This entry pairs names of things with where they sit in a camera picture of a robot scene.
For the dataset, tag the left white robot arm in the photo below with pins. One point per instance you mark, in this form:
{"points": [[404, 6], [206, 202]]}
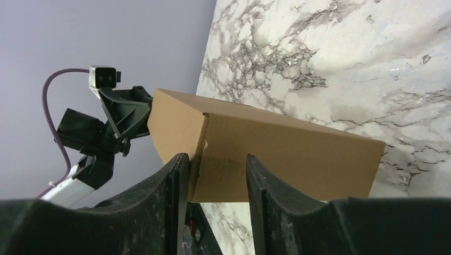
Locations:
{"points": [[85, 134]]}

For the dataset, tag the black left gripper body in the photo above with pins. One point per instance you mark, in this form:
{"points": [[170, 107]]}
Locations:
{"points": [[127, 112]]}

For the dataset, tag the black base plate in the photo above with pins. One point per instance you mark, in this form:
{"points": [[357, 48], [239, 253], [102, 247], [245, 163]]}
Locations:
{"points": [[198, 237]]}

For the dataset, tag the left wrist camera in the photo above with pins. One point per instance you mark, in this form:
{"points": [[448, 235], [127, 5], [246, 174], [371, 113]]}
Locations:
{"points": [[103, 77]]}

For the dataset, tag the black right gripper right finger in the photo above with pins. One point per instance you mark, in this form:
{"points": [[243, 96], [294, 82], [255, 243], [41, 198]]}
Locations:
{"points": [[286, 221]]}

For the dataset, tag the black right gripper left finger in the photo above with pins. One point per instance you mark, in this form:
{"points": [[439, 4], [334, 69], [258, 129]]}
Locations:
{"points": [[147, 218]]}

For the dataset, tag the brown cardboard box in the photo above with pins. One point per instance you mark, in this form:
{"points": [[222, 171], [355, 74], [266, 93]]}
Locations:
{"points": [[218, 135]]}

